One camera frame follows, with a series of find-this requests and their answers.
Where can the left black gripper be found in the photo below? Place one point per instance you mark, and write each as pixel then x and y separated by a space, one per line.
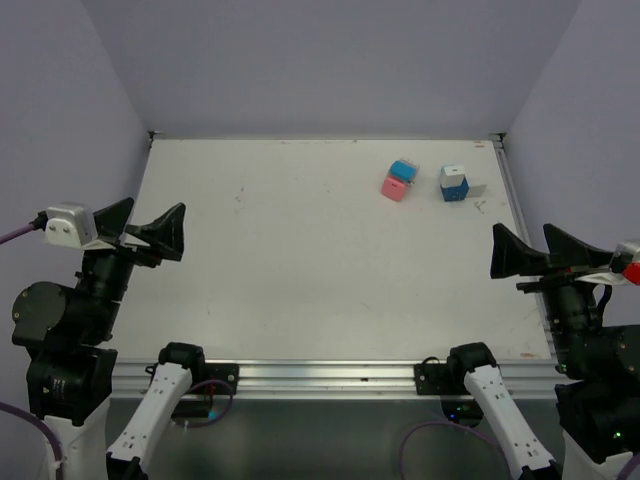
pixel 163 235

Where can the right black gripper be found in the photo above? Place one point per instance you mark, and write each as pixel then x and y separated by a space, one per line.
pixel 510 254

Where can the dark blue cube socket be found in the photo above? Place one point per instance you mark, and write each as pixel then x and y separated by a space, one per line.
pixel 457 192

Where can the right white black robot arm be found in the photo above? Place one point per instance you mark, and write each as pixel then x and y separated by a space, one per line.
pixel 598 407

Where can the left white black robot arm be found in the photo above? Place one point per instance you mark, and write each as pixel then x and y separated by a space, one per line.
pixel 62 328

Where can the pink cube socket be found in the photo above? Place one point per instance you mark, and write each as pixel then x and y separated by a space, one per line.
pixel 394 189

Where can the light blue charger plug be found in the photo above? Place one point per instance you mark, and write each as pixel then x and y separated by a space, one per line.
pixel 404 171

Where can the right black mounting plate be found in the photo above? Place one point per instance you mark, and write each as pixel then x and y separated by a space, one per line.
pixel 432 377

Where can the black mounting plate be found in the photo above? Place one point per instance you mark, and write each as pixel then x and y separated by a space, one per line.
pixel 220 377
pixel 432 377

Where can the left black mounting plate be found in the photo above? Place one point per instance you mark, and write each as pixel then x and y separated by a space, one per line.
pixel 220 377

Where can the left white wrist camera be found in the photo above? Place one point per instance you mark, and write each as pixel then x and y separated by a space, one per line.
pixel 70 225

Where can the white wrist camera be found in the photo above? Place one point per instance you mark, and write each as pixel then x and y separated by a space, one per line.
pixel 625 261
pixel 70 225

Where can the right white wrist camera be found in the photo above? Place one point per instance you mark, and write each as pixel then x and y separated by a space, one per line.
pixel 625 261

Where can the aluminium right side rail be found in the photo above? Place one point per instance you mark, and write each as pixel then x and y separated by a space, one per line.
pixel 520 226

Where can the aluminium rail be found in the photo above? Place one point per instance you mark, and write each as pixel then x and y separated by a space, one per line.
pixel 520 226
pixel 528 379

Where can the aluminium front rail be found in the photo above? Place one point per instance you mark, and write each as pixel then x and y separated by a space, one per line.
pixel 528 379

